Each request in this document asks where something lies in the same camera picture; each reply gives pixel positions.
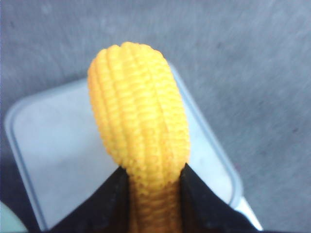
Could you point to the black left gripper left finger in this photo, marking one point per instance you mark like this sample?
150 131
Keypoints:
106 211

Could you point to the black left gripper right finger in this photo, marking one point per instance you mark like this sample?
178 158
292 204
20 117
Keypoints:
204 212

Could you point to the yellow corn cob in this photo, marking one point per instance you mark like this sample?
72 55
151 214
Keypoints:
142 122

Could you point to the silver digital kitchen scale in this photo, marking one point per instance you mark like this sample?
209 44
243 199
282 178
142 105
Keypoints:
62 161

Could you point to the light green plate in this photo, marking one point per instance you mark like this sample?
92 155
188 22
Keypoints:
9 222

